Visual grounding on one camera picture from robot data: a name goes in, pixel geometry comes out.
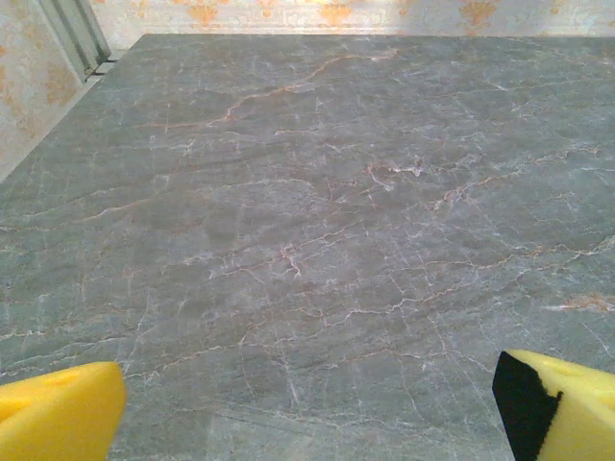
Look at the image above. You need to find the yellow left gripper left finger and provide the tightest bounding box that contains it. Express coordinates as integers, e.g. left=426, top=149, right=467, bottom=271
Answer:
left=0, top=361, right=128, bottom=461

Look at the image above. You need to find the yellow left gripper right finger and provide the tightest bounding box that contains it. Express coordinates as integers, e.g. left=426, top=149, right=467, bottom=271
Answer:
left=492, top=349, right=615, bottom=461

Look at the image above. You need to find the aluminium frame post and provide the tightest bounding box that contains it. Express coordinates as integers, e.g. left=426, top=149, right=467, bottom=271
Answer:
left=37, top=0, right=112, bottom=81

